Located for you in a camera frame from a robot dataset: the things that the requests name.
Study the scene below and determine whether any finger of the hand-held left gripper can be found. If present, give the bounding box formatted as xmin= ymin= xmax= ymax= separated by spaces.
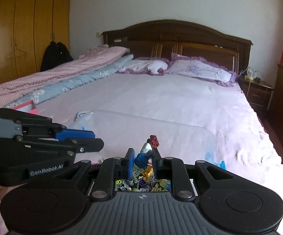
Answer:
xmin=16 ymin=137 xmax=105 ymax=154
xmin=0 ymin=108 xmax=96 ymax=140

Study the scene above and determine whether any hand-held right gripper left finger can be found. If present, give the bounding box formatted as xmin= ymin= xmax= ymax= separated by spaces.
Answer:
xmin=56 ymin=148 xmax=135 ymax=199

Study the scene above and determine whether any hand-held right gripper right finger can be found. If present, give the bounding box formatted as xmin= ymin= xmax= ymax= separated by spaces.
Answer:
xmin=152 ymin=148 xmax=232 ymax=200

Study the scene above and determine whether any blue toy minifigure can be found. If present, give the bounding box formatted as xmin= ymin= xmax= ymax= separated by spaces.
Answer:
xmin=134 ymin=135 xmax=161 ymax=169

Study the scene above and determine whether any pile of mixed toy bricks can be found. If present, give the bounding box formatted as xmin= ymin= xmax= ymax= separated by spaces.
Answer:
xmin=91 ymin=160 xmax=173 ymax=193

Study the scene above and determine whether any clear plastic storage bin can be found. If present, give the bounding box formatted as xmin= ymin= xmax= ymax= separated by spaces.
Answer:
xmin=73 ymin=110 xmax=227 ymax=196

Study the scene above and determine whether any light blue floral quilt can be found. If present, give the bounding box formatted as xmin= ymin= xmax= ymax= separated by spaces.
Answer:
xmin=3 ymin=54 xmax=134 ymax=109

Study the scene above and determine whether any pink cardboard box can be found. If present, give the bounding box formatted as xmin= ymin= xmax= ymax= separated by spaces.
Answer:
xmin=9 ymin=100 xmax=38 ymax=115

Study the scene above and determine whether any pink folded quilt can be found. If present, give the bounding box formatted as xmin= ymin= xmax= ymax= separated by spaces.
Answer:
xmin=0 ymin=44 xmax=129 ymax=110

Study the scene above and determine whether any black bag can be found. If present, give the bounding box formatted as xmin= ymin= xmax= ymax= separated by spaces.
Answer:
xmin=40 ymin=41 xmax=73 ymax=72

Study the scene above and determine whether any purple frilled white pillow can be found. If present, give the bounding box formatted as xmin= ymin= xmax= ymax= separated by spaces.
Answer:
xmin=117 ymin=57 xmax=170 ymax=76

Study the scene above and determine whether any purple frilled floral pillow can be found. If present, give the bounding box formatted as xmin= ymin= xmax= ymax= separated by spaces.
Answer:
xmin=166 ymin=53 xmax=238 ymax=88

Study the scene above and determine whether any yellow wooden wardrobe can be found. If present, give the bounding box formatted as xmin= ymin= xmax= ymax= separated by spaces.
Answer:
xmin=0 ymin=0 xmax=73 ymax=89

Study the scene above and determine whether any wooden nightstand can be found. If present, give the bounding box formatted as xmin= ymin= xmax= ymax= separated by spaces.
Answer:
xmin=237 ymin=75 xmax=275 ymax=113

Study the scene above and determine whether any power strip with chargers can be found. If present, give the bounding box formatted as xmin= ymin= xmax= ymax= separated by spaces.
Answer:
xmin=244 ymin=70 xmax=261 ymax=82

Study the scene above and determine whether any dark wooden headboard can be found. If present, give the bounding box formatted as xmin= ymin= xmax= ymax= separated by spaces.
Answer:
xmin=102 ymin=20 xmax=254 ymax=72

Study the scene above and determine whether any wire clothes hanger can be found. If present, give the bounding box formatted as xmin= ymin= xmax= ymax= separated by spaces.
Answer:
xmin=6 ymin=45 xmax=27 ymax=60

